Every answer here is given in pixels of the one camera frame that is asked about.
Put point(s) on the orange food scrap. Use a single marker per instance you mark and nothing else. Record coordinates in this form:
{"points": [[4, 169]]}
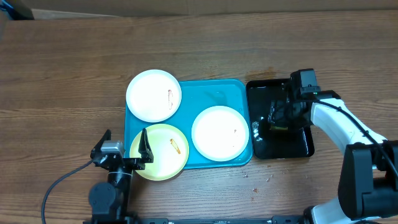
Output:
{"points": [[174, 144]]}

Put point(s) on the white plate with red stain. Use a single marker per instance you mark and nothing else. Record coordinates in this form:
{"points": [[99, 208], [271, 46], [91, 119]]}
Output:
{"points": [[153, 96]]}

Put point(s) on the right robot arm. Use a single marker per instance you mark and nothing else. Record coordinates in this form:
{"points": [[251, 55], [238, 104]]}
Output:
{"points": [[367, 187]]}

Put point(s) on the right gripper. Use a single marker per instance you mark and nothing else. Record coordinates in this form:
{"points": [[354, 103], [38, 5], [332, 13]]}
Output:
{"points": [[282, 117]]}

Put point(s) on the teal plastic tray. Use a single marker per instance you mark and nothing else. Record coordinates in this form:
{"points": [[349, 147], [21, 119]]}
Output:
{"points": [[198, 95]]}

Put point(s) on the yellow plate with food scrap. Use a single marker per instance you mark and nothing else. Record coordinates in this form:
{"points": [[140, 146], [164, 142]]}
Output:
{"points": [[167, 162]]}

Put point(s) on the green yellow sponge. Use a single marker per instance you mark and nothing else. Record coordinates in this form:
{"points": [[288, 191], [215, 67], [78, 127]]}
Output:
{"points": [[278, 128]]}

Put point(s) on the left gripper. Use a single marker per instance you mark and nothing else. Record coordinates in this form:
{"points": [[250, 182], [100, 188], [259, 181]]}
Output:
{"points": [[145, 154]]}

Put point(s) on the dark object at corner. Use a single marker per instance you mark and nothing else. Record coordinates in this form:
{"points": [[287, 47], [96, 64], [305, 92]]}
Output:
{"points": [[16, 10]]}

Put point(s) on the black rectangular water tray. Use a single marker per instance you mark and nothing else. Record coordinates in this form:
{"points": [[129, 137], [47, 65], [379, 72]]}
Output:
{"points": [[272, 144]]}

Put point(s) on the white plate with crumbs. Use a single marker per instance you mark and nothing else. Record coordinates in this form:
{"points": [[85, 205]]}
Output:
{"points": [[220, 133]]}

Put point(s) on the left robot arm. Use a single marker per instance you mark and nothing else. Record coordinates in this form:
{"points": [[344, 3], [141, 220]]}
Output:
{"points": [[109, 200]]}

